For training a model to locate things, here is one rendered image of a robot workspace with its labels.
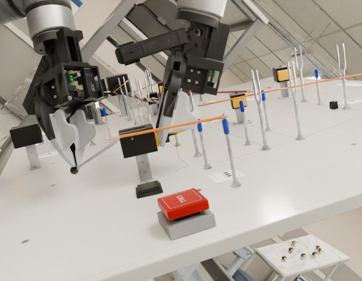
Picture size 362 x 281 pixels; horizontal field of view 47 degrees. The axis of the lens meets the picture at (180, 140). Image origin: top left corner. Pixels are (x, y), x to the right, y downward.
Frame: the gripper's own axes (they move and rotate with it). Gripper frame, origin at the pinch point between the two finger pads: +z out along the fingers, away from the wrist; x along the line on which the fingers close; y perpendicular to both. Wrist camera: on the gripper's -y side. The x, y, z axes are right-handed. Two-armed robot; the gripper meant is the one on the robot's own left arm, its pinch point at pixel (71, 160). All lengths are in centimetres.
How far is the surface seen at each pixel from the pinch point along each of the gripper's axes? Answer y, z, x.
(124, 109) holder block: -49, -24, 60
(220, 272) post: -14, 32, 49
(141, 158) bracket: 8.4, 2.4, 7.5
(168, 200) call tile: 22.7, 9.7, -3.8
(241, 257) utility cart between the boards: -207, 92, 333
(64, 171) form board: -17.3, -0.5, 10.2
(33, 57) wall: -589, -292, 381
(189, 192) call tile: 23.9, 9.3, -1.1
